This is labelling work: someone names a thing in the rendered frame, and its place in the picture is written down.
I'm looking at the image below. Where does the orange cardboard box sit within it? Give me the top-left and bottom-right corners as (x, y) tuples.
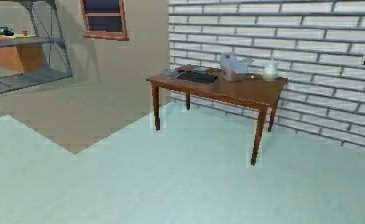
(0, 34), (45, 74)

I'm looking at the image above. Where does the black object on shelf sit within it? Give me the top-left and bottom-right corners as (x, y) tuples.
(0, 26), (15, 37)

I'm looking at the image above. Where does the grey metal shelf unit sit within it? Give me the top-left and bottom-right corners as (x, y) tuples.
(0, 0), (73, 97)

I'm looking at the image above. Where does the white round vase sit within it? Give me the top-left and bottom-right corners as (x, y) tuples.
(261, 62), (279, 82)

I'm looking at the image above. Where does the brown wooden table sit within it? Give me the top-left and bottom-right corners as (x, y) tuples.
(145, 64), (289, 167)

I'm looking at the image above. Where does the red framed window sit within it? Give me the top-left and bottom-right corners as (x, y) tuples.
(79, 0), (129, 42)

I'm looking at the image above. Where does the black keyboard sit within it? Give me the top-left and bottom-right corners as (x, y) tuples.
(176, 70), (219, 85)

